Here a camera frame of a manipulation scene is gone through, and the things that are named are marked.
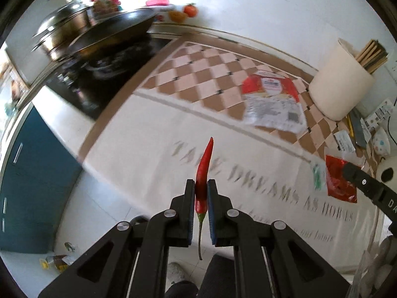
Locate red torn wrapper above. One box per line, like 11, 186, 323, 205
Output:
325, 155, 357, 203

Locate red chili pepper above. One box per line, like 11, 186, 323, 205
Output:
195, 137, 214, 260

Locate red white food bag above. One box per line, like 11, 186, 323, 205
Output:
242, 70, 307, 135

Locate blue kitchen cabinets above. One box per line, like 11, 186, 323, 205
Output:
1, 108, 82, 254

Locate left grey slipper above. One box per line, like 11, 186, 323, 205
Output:
166, 262, 188, 285

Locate white patterned cup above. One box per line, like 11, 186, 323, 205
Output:
372, 126, 391, 157

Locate person's black trouser legs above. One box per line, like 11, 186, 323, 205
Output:
164, 254, 238, 298

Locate small white packet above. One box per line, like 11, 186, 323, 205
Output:
334, 130, 356, 153

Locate yellow cap oil bottle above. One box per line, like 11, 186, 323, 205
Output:
39, 255, 75, 272

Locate checkered printed tablecloth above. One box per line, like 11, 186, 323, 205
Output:
78, 34, 384, 271

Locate white chopstick holder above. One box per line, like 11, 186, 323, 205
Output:
309, 38, 375, 121

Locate wooden chopsticks bundle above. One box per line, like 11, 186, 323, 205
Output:
355, 39, 388, 75

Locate black gas stove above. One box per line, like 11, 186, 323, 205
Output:
46, 34, 171, 120

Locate black wok pan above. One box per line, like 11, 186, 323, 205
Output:
66, 8, 157, 59

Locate steel pot with lid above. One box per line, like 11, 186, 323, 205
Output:
31, 2, 92, 61

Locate orange tomato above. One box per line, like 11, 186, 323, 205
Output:
183, 3, 199, 18

